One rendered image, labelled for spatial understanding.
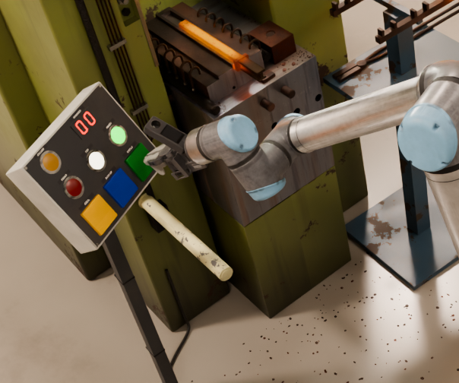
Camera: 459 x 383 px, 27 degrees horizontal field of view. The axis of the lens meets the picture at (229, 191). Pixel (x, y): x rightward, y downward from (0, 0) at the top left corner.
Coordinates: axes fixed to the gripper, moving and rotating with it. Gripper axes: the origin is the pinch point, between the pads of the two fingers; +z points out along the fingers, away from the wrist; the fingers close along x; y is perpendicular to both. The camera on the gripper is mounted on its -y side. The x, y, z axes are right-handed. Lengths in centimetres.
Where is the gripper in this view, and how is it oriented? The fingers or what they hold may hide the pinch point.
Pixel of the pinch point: (146, 157)
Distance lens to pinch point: 246.7
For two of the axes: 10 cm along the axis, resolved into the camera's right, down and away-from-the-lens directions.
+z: -6.4, 1.8, 7.5
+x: 4.7, -6.7, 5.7
